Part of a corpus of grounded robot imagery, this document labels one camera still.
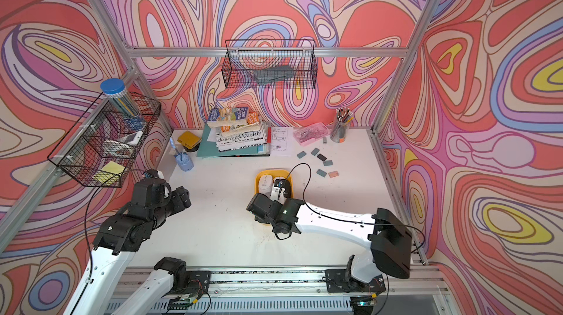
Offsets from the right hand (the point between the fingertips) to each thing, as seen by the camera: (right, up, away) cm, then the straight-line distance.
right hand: (269, 216), depth 79 cm
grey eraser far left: (+14, +22, +30) cm, 40 cm away
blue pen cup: (-40, +18, +20) cm, 49 cm away
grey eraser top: (+22, +23, +32) cm, 45 cm away
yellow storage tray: (+1, +13, +22) cm, 26 cm away
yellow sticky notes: (-46, +17, -15) cm, 52 cm away
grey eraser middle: (+27, +18, +26) cm, 41 cm away
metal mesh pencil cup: (+34, +37, +28) cm, 57 cm away
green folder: (-33, +25, +33) cm, 53 cm away
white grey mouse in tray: (-2, +9, +14) cm, 17 cm away
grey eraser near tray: (+23, +13, +23) cm, 35 cm away
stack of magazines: (-19, +35, +26) cm, 47 cm away
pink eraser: (+29, +13, +23) cm, 39 cm away
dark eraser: (+24, +21, +29) cm, 43 cm away
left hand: (-28, +9, -8) cm, 31 cm away
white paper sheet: (+5, +28, +36) cm, 46 cm away
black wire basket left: (-58, +26, -4) cm, 63 cm away
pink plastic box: (+18, +32, +39) cm, 54 cm away
